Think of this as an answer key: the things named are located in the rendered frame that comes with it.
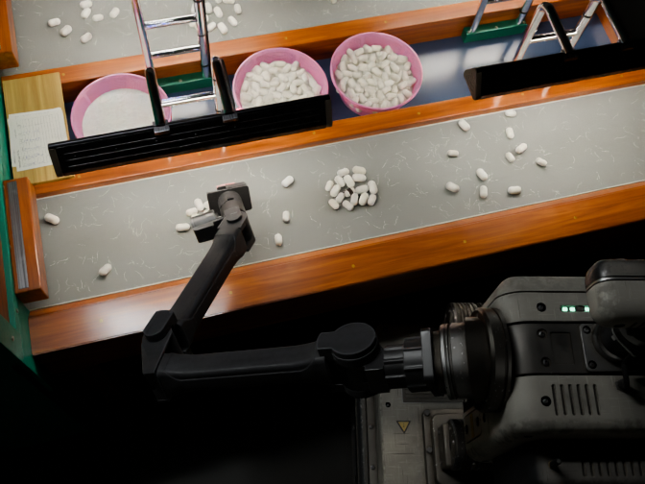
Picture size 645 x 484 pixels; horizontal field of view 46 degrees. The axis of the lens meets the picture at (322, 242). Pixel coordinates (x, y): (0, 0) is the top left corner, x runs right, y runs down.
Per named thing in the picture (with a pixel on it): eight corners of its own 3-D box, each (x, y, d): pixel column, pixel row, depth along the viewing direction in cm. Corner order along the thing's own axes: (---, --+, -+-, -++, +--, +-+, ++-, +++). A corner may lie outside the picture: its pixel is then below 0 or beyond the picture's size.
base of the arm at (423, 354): (444, 397, 124) (434, 380, 114) (395, 400, 126) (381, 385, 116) (440, 346, 128) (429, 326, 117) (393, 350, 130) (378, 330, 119)
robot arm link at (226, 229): (182, 378, 141) (162, 335, 135) (156, 377, 143) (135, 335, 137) (261, 241, 174) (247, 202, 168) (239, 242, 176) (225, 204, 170)
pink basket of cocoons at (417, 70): (428, 118, 222) (435, 100, 213) (341, 134, 217) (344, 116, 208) (401, 46, 231) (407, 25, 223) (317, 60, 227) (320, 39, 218)
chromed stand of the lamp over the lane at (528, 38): (571, 141, 222) (640, 43, 181) (508, 154, 219) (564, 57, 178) (547, 87, 229) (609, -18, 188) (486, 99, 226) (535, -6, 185)
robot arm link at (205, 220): (253, 248, 171) (242, 217, 166) (204, 265, 170) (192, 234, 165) (245, 223, 181) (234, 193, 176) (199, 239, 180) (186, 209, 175)
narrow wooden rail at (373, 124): (634, 100, 232) (652, 78, 222) (26, 216, 202) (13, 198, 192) (627, 84, 234) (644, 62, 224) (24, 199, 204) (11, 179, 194)
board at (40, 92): (75, 178, 196) (74, 176, 195) (15, 189, 193) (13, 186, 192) (59, 74, 208) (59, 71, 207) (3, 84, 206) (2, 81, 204)
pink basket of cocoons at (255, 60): (344, 116, 220) (347, 98, 211) (268, 161, 212) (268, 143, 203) (291, 54, 227) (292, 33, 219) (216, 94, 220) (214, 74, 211)
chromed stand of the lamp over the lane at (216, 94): (246, 205, 206) (242, 114, 165) (172, 220, 203) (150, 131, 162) (231, 146, 213) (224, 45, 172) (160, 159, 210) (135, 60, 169)
